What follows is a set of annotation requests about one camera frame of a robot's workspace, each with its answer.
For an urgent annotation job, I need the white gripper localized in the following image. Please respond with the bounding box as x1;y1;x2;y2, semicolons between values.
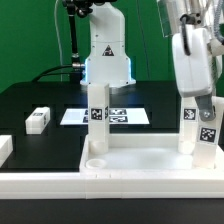
172;25;215;122

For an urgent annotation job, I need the white desk tabletop tray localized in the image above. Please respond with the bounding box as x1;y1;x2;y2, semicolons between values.
78;133;224;173

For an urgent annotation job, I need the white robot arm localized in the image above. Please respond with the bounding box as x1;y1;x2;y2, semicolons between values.
84;0;224;122

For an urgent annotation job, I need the white L-shaped obstacle fence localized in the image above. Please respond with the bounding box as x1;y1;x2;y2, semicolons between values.
0;134;224;200

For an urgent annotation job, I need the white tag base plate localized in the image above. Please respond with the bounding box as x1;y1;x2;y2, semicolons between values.
60;108;149;125

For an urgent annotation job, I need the black cable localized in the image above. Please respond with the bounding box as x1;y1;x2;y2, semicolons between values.
31;64;76;83

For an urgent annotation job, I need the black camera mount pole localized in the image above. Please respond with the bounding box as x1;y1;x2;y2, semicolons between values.
62;0;92;84

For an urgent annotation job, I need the white cable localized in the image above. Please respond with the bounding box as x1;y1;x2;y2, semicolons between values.
53;0;64;82

